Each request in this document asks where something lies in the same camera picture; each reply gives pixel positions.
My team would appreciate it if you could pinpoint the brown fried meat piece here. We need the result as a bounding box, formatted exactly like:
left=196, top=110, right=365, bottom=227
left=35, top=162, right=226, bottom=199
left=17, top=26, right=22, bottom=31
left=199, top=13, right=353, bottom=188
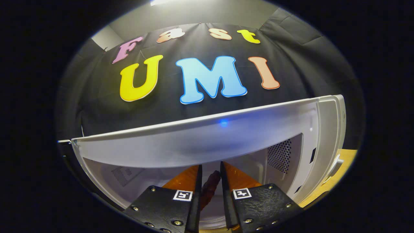
left=200, top=170, right=221, bottom=211

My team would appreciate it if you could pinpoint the white toaster oven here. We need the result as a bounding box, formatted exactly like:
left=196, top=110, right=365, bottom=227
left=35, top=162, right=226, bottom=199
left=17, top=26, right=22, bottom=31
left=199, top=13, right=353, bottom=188
left=58, top=94, right=347, bottom=230

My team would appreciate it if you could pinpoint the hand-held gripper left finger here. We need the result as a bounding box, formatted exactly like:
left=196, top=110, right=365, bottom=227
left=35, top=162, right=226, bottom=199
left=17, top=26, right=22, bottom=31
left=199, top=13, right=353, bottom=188
left=123, top=164, right=203, bottom=233

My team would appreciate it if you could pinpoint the black backdrop cloth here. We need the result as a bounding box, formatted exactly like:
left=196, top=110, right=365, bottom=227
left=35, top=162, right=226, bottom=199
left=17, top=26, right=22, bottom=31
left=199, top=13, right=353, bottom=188
left=55, top=8, right=366, bottom=151

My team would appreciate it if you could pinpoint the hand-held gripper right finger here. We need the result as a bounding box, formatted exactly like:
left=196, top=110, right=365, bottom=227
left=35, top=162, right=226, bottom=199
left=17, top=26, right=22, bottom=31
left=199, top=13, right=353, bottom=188
left=220, top=161, right=304, bottom=233

